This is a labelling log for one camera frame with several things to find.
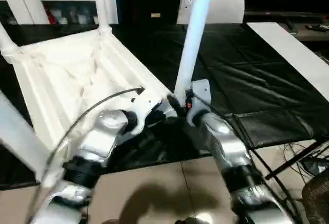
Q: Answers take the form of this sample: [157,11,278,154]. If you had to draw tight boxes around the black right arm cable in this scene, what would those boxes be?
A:
[188,95,299,209]

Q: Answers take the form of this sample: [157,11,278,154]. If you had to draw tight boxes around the flat white board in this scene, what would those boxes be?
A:
[247,22,329,102]

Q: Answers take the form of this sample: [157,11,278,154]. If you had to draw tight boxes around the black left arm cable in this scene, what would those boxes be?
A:
[30,86,145,217]

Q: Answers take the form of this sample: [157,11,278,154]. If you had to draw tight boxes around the white plastic table top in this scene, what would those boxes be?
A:
[0,26,178,181]

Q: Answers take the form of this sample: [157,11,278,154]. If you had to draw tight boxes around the thin grey floor cable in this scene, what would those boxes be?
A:
[280,143,329,176]

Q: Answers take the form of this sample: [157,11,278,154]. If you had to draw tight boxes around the white cabinet with glass doors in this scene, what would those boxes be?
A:
[0,0,120,26]

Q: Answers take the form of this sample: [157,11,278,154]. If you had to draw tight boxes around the black floor rod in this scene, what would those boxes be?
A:
[265,141,329,181]

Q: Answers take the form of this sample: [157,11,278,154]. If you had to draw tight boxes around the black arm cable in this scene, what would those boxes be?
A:
[188,95,299,209]
[30,86,145,217]

